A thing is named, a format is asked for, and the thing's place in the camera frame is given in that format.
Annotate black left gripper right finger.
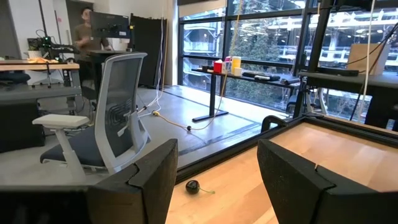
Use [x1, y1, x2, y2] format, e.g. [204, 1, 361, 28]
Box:
[257, 139, 398, 224]

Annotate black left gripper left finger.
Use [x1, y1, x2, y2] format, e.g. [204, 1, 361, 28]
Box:
[0, 139, 178, 224]

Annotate dark cherry with stem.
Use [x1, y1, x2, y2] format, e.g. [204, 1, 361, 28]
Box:
[185, 179, 216, 195]

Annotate white mesh office chair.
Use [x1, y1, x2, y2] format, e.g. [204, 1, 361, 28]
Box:
[32, 52, 152, 183]

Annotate black side desk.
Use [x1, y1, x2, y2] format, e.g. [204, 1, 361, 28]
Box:
[298, 70, 398, 130]

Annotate black low cabinet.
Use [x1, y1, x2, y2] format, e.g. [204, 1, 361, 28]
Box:
[0, 102, 46, 153]

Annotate flat black device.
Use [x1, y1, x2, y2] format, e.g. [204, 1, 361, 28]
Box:
[242, 71, 280, 82]

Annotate long black table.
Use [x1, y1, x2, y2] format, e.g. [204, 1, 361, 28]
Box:
[191, 67, 301, 123]

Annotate black standing desk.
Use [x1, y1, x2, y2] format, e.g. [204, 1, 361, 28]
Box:
[86, 49, 134, 100]

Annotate brown cardboard box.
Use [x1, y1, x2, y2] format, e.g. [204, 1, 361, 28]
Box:
[347, 43, 389, 75]

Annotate black room divider panel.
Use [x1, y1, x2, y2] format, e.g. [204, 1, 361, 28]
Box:
[129, 14, 168, 88]

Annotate yellow and white container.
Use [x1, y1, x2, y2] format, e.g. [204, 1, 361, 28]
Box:
[231, 56, 242, 75]

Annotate pink and white box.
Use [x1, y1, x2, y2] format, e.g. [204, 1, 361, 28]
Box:
[222, 56, 233, 75]

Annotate wooden top desk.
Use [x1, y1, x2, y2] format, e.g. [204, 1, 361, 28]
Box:
[0, 59, 82, 103]

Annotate person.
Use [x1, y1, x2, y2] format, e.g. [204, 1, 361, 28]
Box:
[73, 6, 113, 94]

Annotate black monitor on stand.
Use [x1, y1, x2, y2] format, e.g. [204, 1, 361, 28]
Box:
[89, 11, 131, 40]

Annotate yellow cable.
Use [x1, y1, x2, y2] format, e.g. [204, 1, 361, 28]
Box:
[151, 0, 243, 131]

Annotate thin white cable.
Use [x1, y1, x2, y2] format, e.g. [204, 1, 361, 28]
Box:
[136, 6, 165, 118]

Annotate thick white cable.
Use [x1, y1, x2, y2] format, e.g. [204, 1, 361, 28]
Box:
[357, 0, 377, 122]

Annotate black rig post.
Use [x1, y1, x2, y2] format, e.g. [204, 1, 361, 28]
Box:
[306, 0, 335, 73]

